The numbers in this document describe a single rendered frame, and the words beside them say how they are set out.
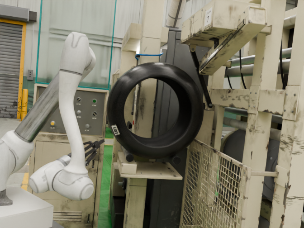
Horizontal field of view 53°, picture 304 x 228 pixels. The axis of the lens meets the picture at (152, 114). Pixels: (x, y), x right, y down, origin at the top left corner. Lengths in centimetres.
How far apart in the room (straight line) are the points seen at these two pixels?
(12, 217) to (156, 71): 101
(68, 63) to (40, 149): 121
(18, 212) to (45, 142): 111
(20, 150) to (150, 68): 80
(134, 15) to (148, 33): 930
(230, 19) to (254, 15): 12
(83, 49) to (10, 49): 959
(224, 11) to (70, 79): 82
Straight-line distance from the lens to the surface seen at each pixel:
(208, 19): 166
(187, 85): 178
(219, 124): 221
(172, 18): 274
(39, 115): 157
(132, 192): 223
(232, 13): 165
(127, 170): 179
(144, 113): 212
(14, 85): 1086
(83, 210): 257
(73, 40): 140
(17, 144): 159
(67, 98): 139
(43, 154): 247
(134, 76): 172
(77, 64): 137
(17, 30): 1097
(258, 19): 159
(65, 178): 133
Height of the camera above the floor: 129
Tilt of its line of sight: 4 degrees down
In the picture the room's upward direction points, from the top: 5 degrees clockwise
